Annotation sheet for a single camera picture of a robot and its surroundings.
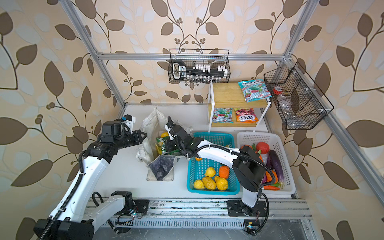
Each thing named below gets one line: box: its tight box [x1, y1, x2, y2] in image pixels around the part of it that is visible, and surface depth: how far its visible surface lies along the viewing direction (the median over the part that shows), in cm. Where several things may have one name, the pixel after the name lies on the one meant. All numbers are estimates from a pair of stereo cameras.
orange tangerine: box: [219, 165, 230, 179], surface depth 82 cm
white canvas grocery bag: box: [136, 107, 190, 182], surface depth 78 cm
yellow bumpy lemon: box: [202, 176, 216, 190], surface depth 80 cm
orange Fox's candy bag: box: [235, 107, 259, 123], surface depth 91 cm
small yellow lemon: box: [193, 179, 205, 189], surface depth 80 cm
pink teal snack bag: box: [238, 79, 272, 103], surface depth 78 cm
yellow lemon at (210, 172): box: [204, 166, 216, 178], surface depth 84 cm
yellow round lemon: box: [215, 176, 229, 191], surface depth 79 cm
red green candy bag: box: [212, 108, 234, 124], surface depth 91 cm
